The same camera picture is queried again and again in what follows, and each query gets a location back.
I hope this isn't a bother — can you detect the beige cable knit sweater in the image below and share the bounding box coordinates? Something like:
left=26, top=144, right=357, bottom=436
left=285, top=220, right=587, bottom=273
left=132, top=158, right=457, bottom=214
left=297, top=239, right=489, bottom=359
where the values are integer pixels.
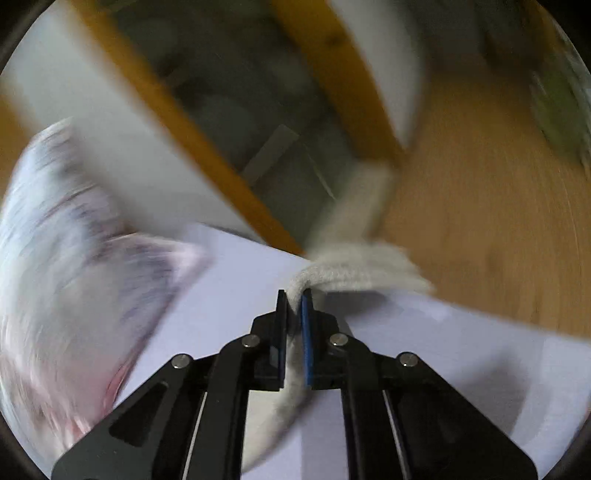
left=242, top=162, right=435, bottom=473

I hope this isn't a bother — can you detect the lavender bed sheet mattress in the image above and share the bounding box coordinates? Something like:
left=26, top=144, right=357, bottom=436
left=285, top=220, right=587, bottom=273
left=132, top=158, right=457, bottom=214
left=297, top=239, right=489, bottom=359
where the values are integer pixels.
left=45, top=221, right=591, bottom=480

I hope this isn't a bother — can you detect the pink floral right pillow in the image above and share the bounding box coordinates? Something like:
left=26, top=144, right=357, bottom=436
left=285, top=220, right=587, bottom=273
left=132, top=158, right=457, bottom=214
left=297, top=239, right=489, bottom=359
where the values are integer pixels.
left=1, top=121, right=204, bottom=461

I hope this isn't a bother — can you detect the wooden framed glass door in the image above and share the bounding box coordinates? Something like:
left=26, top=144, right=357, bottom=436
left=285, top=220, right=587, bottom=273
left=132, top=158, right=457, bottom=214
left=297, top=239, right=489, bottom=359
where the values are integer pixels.
left=73, top=1, right=403, bottom=253

